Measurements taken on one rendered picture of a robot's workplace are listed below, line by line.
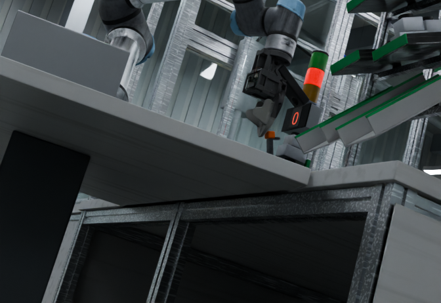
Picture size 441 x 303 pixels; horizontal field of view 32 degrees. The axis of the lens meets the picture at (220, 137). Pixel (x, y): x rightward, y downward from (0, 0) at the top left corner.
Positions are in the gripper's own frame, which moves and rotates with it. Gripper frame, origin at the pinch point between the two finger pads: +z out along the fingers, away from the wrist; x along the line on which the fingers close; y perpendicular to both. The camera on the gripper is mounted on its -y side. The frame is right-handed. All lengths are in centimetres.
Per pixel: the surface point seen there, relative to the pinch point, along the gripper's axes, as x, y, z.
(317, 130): 20.8, -2.0, 1.3
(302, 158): 2.2, -11.0, 2.7
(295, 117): -18.9, -18.1, -14.2
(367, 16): -82, -74, -91
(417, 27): 46.2, -2.7, -18.1
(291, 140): 1.4, -7.0, -0.7
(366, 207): 69, 16, 27
